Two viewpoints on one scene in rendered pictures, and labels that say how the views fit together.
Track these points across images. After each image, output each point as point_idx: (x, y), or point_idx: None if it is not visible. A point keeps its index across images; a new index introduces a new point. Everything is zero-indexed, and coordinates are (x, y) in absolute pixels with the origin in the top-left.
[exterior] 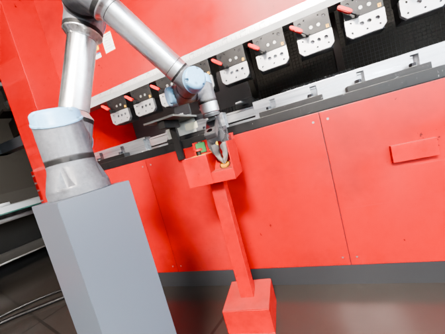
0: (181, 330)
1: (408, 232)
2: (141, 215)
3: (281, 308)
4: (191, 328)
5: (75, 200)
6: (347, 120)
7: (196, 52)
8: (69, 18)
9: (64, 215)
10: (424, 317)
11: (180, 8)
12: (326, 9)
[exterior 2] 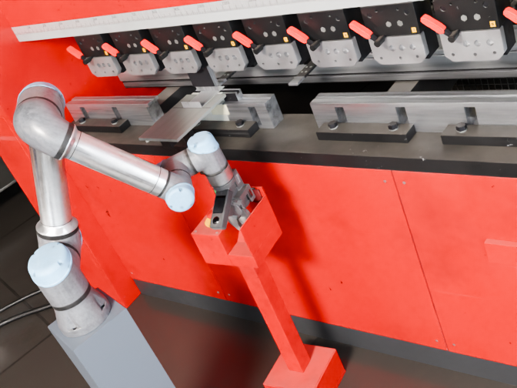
0: (223, 385)
1: (515, 336)
2: (161, 222)
3: (346, 384)
4: (235, 386)
5: (85, 344)
6: (430, 192)
7: (208, 5)
8: None
9: (80, 357)
10: None
11: None
12: (410, 5)
